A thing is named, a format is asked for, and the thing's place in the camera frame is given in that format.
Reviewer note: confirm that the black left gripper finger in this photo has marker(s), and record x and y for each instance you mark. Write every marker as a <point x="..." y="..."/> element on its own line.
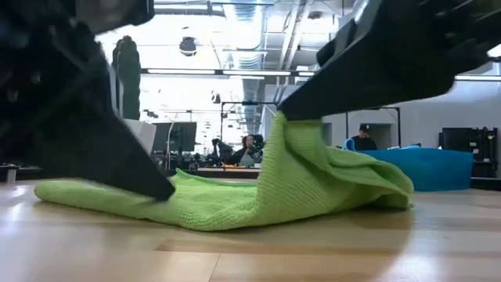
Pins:
<point x="109" y="149"/>

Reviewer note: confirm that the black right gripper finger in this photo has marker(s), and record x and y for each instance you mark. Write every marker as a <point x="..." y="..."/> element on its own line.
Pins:
<point x="372" y="86"/>

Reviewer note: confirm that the green microfiber towel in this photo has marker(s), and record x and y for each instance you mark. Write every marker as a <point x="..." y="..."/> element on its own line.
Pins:
<point x="297" y="180"/>

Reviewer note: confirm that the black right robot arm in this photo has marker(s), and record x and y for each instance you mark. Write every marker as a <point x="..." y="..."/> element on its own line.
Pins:
<point x="481" y="23"/>

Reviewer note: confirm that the black background robot arm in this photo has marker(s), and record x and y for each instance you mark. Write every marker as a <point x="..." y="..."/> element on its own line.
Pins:
<point x="258" y="144"/>
<point x="221" y="150"/>

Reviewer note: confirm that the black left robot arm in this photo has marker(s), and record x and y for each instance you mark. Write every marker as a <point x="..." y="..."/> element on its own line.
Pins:
<point x="39" y="11"/>

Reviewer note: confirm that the white hexagonal plant pot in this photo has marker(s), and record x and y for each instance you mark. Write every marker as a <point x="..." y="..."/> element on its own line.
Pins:
<point x="143" y="133"/>

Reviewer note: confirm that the person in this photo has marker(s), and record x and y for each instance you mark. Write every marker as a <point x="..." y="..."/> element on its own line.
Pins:
<point x="244" y="156"/>
<point x="364" y="142"/>

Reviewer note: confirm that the green cactus plant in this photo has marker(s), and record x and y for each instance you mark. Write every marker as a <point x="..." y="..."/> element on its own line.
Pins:
<point x="129" y="78"/>

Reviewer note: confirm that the black background monitor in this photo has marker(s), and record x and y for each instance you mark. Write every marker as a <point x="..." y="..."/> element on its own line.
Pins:
<point x="184" y="135"/>

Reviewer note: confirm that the dark teal fabric bin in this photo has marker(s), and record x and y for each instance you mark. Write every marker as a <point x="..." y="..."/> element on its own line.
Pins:
<point x="430" y="168"/>

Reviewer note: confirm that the black storage cabinet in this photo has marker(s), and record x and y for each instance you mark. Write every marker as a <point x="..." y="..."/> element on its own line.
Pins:
<point x="467" y="150"/>

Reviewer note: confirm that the black ceiling device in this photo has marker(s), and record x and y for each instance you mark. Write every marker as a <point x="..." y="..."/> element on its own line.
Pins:
<point x="188" y="46"/>

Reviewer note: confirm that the black rig frame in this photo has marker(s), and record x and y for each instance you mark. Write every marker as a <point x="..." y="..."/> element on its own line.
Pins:
<point x="398" y="125"/>
<point x="242" y="103"/>

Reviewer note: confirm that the grey metal bracket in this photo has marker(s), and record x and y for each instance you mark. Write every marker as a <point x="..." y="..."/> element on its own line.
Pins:
<point x="11" y="174"/>

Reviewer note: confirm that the silver ventilation duct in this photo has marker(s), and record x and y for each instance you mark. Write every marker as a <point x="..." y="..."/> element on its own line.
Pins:
<point x="246" y="35"/>

